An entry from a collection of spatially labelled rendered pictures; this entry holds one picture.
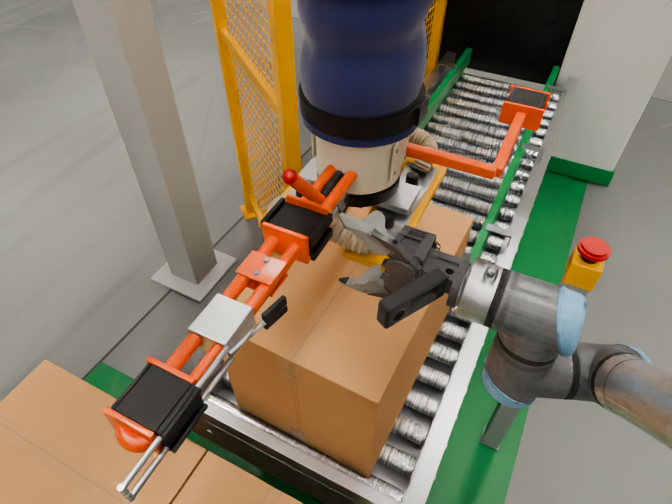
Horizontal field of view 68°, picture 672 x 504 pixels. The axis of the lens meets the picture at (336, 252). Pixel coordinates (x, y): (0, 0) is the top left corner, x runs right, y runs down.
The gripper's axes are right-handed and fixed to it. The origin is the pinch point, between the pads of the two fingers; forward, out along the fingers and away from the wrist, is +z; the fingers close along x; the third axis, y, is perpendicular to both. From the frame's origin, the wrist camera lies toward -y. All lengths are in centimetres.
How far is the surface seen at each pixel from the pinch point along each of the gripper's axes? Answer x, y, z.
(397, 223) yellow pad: -10.5, 21.3, -3.1
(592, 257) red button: -24, 44, -42
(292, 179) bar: 11.7, 0.4, 7.3
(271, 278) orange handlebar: 1.4, -10.2, 5.6
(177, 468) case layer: -72, -24, 33
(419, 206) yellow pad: -11.0, 28.6, -5.1
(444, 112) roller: -74, 172, 25
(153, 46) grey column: -15, 70, 102
